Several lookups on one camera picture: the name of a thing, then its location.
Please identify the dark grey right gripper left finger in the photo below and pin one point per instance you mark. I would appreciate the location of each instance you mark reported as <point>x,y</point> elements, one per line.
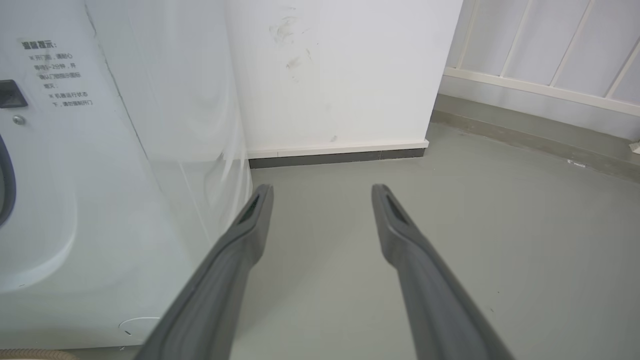
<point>215,295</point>

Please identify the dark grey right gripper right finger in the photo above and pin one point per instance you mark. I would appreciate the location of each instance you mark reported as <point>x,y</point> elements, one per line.
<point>435,300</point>

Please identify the white washing machine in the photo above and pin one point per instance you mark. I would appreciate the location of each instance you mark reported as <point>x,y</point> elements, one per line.
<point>100,175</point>

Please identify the white slatted railing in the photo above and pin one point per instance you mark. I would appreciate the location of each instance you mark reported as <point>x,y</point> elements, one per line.
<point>545,55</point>

